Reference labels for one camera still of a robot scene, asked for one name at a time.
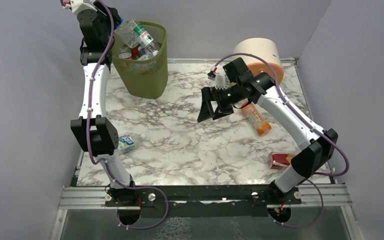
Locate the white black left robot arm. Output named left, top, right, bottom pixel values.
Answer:
left=63, top=0, right=135, bottom=192

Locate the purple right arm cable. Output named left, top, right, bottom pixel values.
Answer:
left=213, top=52, right=351, bottom=230

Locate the orange juice bottle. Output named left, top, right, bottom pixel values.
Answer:
left=241, top=102, right=272, bottom=136

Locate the red label bottle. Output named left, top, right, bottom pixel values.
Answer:
left=131, top=48, right=141, bottom=60

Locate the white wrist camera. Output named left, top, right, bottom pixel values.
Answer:
left=207, top=66, right=232, bottom=90
left=60, top=0, right=98, bottom=16

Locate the green mesh waste bin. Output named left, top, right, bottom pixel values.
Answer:
left=112, top=20, right=168, bottom=99

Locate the cream cylindrical drum container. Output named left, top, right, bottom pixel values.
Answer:
left=231, top=37, right=284, bottom=84

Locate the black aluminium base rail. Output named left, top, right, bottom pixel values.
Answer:
left=58, top=184, right=353, bottom=219

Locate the red gold drink can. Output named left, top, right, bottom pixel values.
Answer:
left=267, top=152, right=296, bottom=170

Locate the blue white label bottle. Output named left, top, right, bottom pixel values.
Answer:
left=130, top=50, right=159, bottom=72

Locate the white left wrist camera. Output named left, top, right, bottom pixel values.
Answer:
left=60, top=0, right=98, bottom=16

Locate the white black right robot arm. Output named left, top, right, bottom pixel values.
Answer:
left=197, top=57, right=338, bottom=199

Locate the large clear bottle white cap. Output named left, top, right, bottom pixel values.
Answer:
left=118, top=46, right=132, bottom=68

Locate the dark green label bottle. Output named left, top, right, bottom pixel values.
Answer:
left=118, top=133, right=146, bottom=154

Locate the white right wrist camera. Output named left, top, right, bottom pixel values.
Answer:
left=207, top=66, right=232, bottom=90

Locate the green white label bottle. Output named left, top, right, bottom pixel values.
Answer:
left=127, top=20, right=160, bottom=57

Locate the blue label clear bottle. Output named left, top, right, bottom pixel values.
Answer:
left=115, top=20, right=140, bottom=49

